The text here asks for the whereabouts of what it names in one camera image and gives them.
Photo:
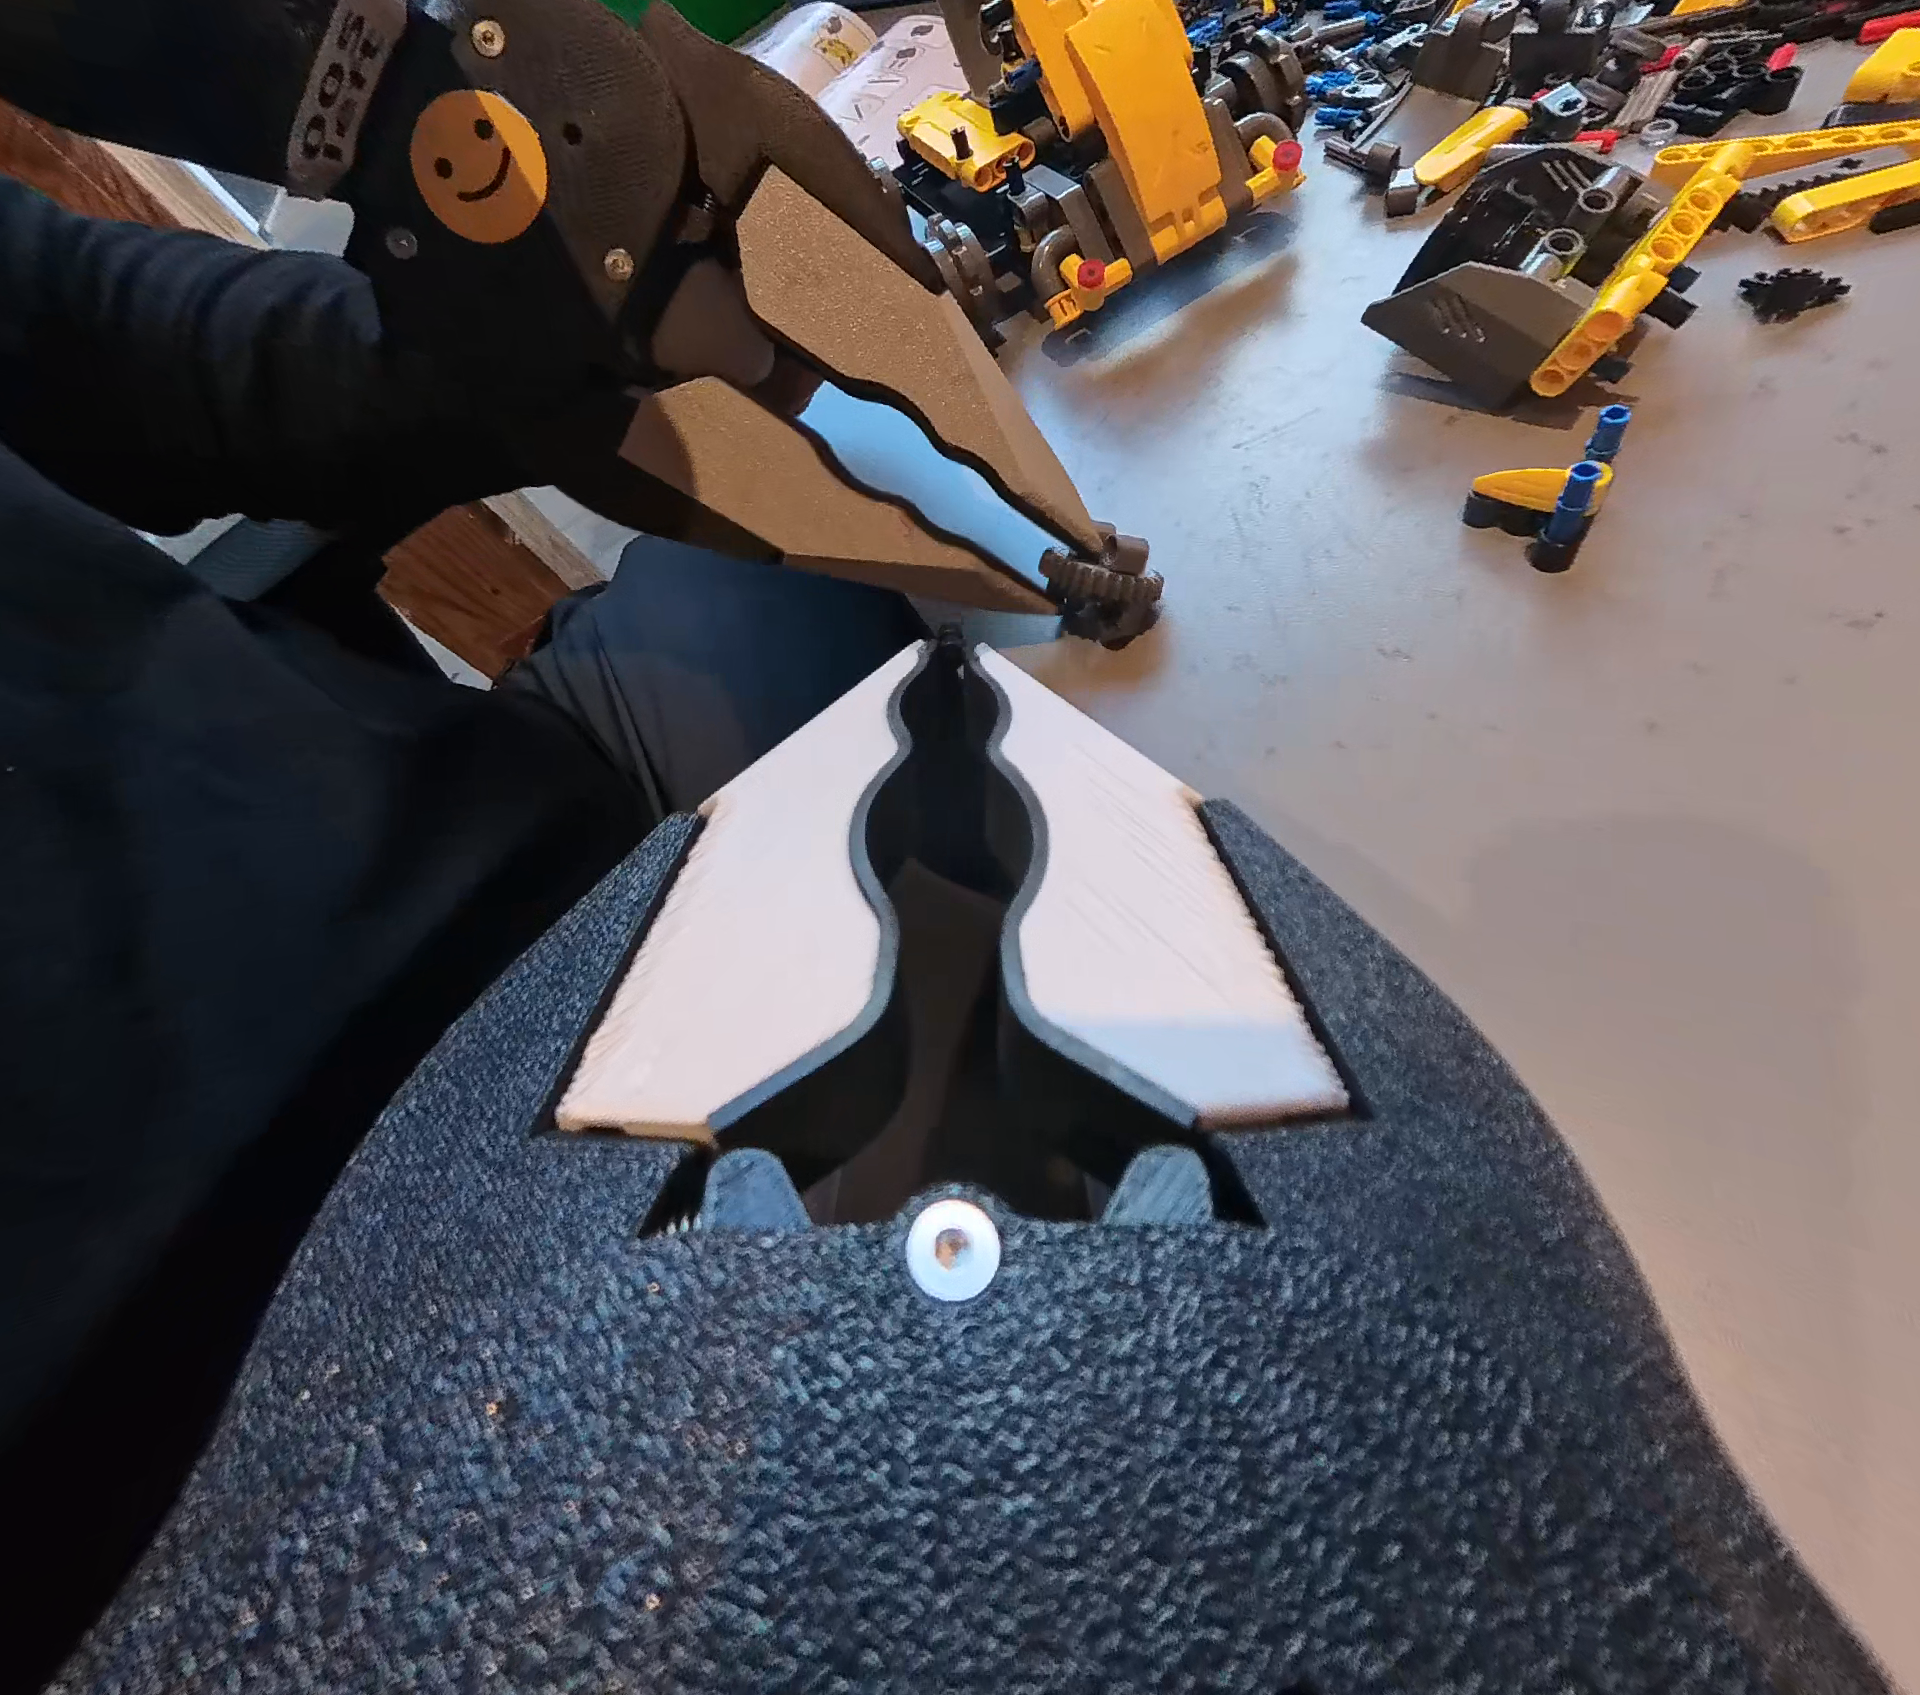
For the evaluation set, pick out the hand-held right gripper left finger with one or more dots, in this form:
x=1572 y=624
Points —
x=751 y=960

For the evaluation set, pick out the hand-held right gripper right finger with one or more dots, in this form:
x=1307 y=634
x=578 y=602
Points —
x=1170 y=960

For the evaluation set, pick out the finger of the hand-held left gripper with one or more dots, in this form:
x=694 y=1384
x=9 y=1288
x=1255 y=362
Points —
x=884 y=300
x=751 y=464

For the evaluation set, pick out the small black pin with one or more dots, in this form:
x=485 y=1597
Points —
x=950 y=648

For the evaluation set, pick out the person's left forearm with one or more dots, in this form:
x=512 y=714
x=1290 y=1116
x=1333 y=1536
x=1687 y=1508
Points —
x=225 y=374

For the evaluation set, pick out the person's legs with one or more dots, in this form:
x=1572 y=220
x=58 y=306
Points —
x=720 y=660

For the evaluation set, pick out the instruction booklet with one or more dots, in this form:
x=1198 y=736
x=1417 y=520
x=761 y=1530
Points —
x=840 y=60

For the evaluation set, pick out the wooden panel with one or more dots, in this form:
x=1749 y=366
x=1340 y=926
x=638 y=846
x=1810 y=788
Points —
x=480 y=586

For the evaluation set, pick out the yellow toy brick car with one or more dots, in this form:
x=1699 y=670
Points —
x=1125 y=104

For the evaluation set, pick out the yellow grey wheel assembly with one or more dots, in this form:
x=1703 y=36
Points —
x=1500 y=314

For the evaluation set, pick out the small black connector piece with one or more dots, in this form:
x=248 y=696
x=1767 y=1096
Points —
x=1792 y=292

